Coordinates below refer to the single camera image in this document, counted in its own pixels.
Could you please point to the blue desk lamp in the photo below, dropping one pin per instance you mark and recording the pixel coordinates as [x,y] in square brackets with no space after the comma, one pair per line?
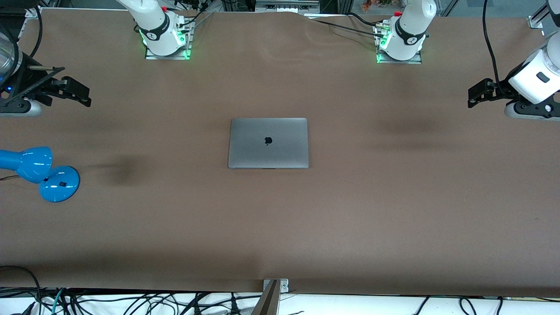
[57,183]

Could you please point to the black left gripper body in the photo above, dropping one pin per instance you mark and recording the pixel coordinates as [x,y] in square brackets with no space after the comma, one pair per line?
[500,89]

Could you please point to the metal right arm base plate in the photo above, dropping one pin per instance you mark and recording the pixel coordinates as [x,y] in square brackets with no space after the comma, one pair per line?
[168,57]

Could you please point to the aluminium frame corner post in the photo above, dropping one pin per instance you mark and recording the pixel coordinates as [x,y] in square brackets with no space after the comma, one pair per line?
[540,17]
[34,11]

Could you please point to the metal camera pole bracket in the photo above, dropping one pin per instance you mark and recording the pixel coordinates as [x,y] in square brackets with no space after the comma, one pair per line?
[284,286]

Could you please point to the grey laptop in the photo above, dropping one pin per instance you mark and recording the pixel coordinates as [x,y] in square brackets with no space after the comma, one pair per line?
[269,144]

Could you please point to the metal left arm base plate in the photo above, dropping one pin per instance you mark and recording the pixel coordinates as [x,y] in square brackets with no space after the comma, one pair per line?
[400,62]

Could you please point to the grey camera pole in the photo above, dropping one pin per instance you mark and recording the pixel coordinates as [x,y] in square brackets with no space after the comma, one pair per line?
[267,302]

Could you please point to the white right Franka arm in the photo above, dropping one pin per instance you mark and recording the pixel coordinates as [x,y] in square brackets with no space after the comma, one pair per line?
[157,30]

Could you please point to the grey equipment box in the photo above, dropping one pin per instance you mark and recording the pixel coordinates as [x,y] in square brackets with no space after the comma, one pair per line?
[286,6]

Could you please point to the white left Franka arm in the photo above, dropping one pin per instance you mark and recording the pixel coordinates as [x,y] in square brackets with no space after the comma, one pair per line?
[407,35]

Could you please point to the orange background item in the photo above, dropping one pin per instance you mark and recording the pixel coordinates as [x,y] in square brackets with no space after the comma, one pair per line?
[369,5]

